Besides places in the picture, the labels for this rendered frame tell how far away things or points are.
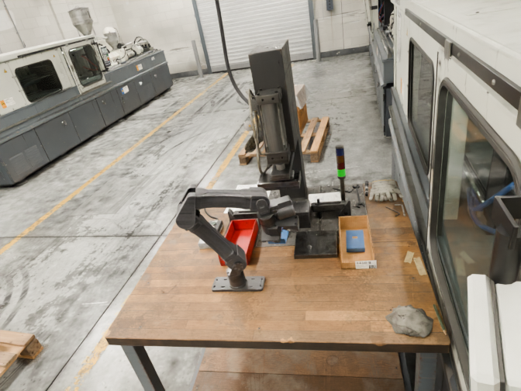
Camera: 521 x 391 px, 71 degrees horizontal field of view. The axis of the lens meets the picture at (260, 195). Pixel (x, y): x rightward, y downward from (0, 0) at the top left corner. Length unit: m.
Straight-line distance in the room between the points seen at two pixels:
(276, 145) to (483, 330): 1.12
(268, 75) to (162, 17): 10.39
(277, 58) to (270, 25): 9.31
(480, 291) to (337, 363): 1.48
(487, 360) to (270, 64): 1.22
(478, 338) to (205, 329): 0.96
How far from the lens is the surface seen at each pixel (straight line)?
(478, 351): 0.51
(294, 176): 1.57
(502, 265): 0.57
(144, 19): 12.07
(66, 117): 7.11
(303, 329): 1.25
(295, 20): 10.65
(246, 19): 10.92
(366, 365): 2.00
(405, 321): 1.23
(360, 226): 1.61
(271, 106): 1.43
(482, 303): 0.56
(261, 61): 1.48
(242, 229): 1.71
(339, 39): 10.67
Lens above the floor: 1.85
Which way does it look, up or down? 29 degrees down
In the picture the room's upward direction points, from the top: 11 degrees counter-clockwise
